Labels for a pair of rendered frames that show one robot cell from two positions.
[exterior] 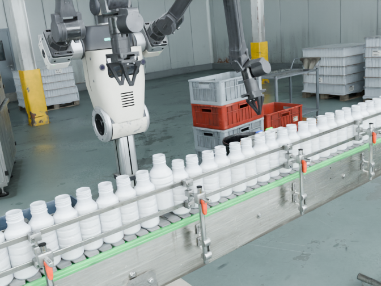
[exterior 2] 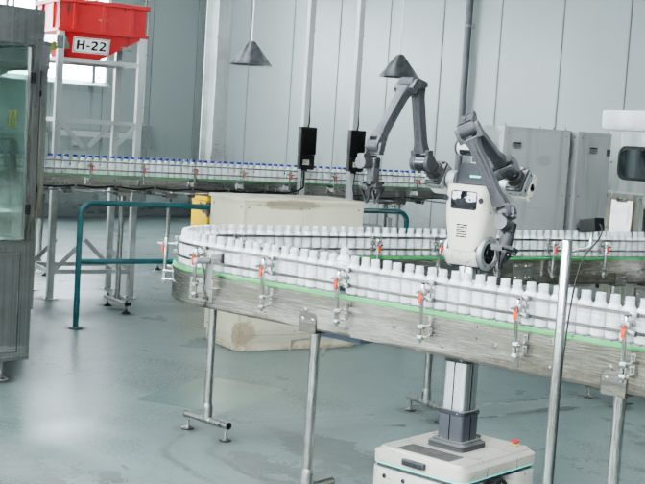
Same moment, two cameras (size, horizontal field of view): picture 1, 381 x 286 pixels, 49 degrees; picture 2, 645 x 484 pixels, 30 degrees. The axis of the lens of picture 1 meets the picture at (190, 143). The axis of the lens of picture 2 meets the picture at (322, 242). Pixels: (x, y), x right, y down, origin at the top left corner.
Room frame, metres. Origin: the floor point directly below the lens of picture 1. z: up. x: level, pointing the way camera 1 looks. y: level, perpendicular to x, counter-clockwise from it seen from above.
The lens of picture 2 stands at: (-0.13, -5.00, 1.67)
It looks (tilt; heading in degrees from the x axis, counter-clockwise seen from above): 5 degrees down; 77
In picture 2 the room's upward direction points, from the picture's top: 4 degrees clockwise
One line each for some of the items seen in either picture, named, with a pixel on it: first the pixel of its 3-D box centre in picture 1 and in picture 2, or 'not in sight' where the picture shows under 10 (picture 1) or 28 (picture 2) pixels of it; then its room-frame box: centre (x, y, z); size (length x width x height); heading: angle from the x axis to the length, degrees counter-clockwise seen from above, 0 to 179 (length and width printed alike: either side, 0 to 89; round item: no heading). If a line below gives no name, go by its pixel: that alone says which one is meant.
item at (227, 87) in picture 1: (225, 87); not in sight; (3.91, -0.38, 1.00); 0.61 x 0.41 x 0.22; 133
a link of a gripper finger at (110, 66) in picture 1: (121, 70); (373, 192); (1.30, 0.19, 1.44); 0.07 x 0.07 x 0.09; 37
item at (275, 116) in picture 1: (270, 117); not in sight; (4.41, -0.90, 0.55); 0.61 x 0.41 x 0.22; 129
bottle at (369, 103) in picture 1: (368, 118); (570, 309); (1.82, -0.81, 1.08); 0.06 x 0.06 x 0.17
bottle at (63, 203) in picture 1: (67, 226); (293, 265); (0.98, 0.33, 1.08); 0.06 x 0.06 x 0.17
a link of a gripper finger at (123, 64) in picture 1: (127, 70); (369, 192); (1.27, 0.17, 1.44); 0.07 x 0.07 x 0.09; 37
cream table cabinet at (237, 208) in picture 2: not in sight; (282, 270); (1.76, 4.46, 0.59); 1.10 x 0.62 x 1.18; 18
